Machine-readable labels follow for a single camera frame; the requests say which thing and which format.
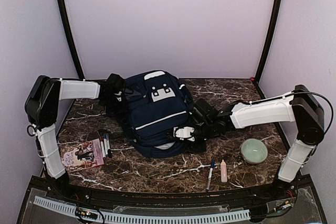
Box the blue pen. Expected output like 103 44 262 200
206 158 215 192

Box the pink highlighter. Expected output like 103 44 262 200
220 160 228 183

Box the navy blue student backpack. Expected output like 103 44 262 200
118 70 206 158

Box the left black frame post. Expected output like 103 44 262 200
57 0 85 79

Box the red cap marker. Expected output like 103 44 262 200
99 137 106 158

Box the blue cap marker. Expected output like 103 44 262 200
103 134 108 157

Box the white slotted cable duct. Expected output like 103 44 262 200
33 196 251 223

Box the right black frame post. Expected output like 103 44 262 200
254 0 281 84

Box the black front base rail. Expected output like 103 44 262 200
22 175 319 209

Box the pink cover book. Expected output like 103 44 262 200
60 139 105 173

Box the near green ceramic bowl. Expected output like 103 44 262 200
240 138 268 165

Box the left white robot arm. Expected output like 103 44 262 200
25 74 125 201

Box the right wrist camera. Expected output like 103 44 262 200
173 126 195 142

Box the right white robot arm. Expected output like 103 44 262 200
191 84 331 200

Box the black frame post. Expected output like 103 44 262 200
254 0 281 84
57 0 85 79

